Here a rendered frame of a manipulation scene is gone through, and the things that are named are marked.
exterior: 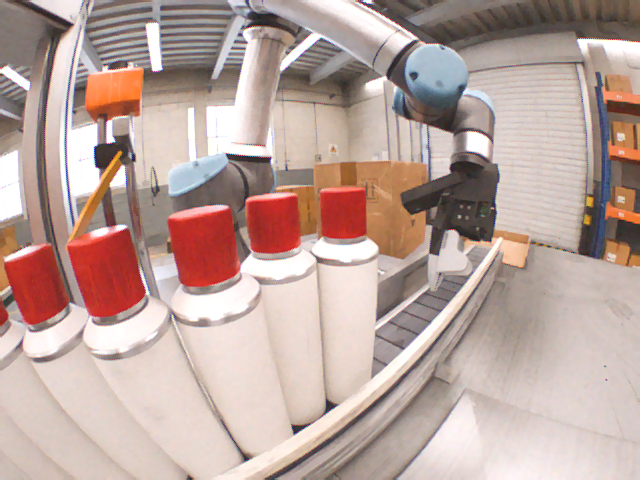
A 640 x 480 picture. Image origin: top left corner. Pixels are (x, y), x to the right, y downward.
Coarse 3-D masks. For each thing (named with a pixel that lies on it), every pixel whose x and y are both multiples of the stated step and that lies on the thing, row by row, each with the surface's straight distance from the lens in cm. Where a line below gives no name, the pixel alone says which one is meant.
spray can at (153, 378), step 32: (96, 256) 11; (128, 256) 12; (96, 288) 11; (128, 288) 12; (96, 320) 13; (128, 320) 12; (160, 320) 12; (96, 352) 12; (128, 352) 12; (160, 352) 12; (128, 384) 13; (160, 384) 13; (192, 384) 15; (160, 416) 14; (192, 416) 15; (192, 448) 17; (224, 448) 19
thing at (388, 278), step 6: (426, 252) 42; (414, 258) 39; (420, 258) 40; (426, 258) 42; (402, 264) 37; (408, 264) 37; (414, 264) 38; (420, 264) 40; (390, 270) 34; (396, 270) 34; (402, 270) 35; (408, 270) 37; (384, 276) 32; (390, 276) 33; (396, 276) 34; (402, 276) 36; (378, 282) 31; (384, 282) 32; (390, 282) 33; (378, 288) 31; (192, 366) 22; (198, 378) 22
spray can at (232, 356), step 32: (192, 224) 11; (224, 224) 11; (192, 256) 11; (224, 256) 11; (192, 288) 12; (224, 288) 12; (256, 288) 13; (192, 320) 12; (224, 320) 11; (256, 320) 13; (192, 352) 14; (224, 352) 13; (256, 352) 13; (224, 384) 14; (256, 384) 15; (224, 416) 18; (256, 416) 17; (288, 416) 21; (256, 448) 21
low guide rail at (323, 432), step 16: (480, 272) 50; (464, 288) 42; (448, 304) 37; (448, 320) 36; (432, 336) 31; (416, 352) 28; (384, 368) 25; (400, 368) 26; (368, 384) 24; (384, 384) 25; (352, 400) 23; (368, 400) 24; (336, 416) 22; (352, 416) 23; (304, 432) 21; (320, 432) 21; (272, 448) 21; (288, 448) 20; (304, 448) 21; (256, 464) 20; (272, 464) 20; (288, 464) 22
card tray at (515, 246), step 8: (496, 232) 111; (504, 232) 111; (512, 232) 110; (464, 240) 99; (496, 240) 108; (504, 240) 110; (512, 240) 111; (520, 240) 111; (528, 240) 110; (464, 248) 91; (504, 248) 98; (512, 248) 100; (520, 248) 102; (504, 256) 89; (512, 256) 91; (520, 256) 92; (512, 264) 83; (520, 264) 84
